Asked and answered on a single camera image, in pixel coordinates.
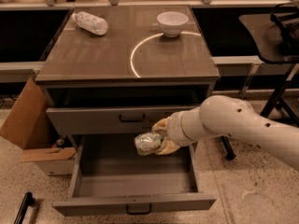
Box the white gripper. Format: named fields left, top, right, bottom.
left=151, top=110, right=200, bottom=155

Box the green 7up can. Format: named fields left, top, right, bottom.
left=135, top=133, right=162, bottom=156

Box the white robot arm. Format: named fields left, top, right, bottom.
left=152, top=95, right=299, bottom=170

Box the grey upper drawer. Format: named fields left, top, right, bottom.
left=46, top=105, right=194, bottom=135

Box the open grey lower drawer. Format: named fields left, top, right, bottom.
left=53, top=133, right=216, bottom=217

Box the grey drawer cabinet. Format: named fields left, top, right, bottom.
left=36, top=6, right=220, bottom=147

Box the black cabinet leg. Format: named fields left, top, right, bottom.
left=221, top=136, right=235, bottom=161

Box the white ceramic bowl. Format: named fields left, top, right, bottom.
left=157, top=11, right=189, bottom=37

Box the clear plastic water bottle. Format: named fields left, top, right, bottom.
left=71, top=11, right=108, bottom=35

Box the brown cardboard box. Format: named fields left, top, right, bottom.
left=0, top=78, right=76, bottom=175

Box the black bar on floor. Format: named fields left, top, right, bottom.
left=14, top=192, right=36, bottom=224

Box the black side table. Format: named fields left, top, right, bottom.
left=239, top=2, right=299, bottom=126

